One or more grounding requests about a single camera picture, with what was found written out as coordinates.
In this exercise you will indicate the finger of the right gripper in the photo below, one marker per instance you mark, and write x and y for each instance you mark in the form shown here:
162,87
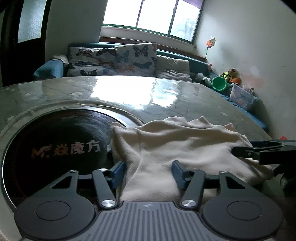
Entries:
256,153
267,143

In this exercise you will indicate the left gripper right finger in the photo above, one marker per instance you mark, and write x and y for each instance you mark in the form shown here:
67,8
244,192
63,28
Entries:
190,183

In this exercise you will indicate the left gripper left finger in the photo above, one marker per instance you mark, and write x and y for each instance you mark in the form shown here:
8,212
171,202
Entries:
106,183

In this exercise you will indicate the cream knit garment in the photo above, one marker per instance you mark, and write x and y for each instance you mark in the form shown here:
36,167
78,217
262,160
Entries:
149,151

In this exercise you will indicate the blue corner sofa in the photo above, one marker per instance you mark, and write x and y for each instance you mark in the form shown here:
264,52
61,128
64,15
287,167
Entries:
56,67

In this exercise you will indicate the clear plastic storage box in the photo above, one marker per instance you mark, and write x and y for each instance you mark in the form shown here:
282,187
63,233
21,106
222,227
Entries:
242,97

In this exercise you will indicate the orange plush toy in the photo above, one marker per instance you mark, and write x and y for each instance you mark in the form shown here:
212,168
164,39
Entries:
236,81

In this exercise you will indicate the green plastic bucket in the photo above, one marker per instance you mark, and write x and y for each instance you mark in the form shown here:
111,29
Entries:
219,83

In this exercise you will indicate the yellow green plush toy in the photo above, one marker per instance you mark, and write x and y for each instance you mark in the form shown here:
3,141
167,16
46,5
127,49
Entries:
229,74

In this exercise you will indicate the grey plush toy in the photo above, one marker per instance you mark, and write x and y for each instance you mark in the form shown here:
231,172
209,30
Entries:
200,78

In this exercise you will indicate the colourful pinwheel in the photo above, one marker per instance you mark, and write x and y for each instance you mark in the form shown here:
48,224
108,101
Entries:
210,43

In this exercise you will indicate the plain beige pillow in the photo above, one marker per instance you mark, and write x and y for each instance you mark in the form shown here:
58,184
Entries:
171,68

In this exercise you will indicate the long butterfly print pillow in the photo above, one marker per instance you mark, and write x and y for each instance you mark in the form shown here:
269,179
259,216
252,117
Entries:
91,61

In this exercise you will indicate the square butterfly print pillow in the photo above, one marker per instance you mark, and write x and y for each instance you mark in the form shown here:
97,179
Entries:
136,59

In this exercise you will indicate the green framed window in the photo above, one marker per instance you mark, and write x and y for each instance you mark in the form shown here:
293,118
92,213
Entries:
172,18

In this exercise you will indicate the dark wooden door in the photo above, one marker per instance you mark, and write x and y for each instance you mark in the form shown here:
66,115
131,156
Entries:
23,36

